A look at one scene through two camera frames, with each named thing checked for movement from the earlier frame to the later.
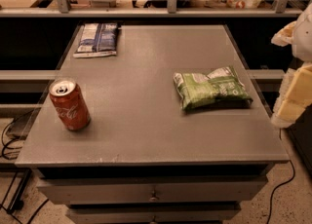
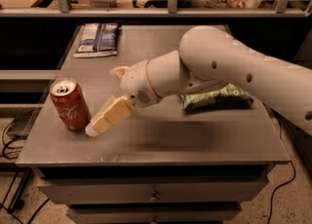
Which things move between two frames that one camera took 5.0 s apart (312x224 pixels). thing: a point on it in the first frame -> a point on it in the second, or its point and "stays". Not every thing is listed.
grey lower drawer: (152, 213) stays
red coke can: (70, 104) stays
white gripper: (303, 41) -> (136, 83)
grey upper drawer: (149, 190) stays
